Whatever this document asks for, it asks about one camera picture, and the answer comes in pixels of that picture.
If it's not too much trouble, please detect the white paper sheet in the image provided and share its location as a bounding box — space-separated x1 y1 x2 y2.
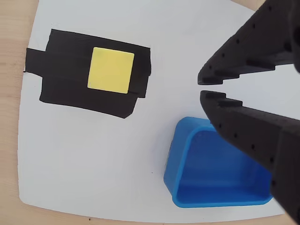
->
17 0 300 223

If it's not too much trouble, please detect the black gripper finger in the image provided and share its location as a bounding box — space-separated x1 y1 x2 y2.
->
200 90 300 225
197 0 300 85

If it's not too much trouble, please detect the black tape patch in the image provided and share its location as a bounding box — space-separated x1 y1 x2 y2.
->
24 28 152 120

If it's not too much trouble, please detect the blue rectangular plastic bin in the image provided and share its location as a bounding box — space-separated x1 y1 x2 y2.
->
163 116 274 209

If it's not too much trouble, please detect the yellow cube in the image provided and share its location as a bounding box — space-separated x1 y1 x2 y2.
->
87 46 135 95

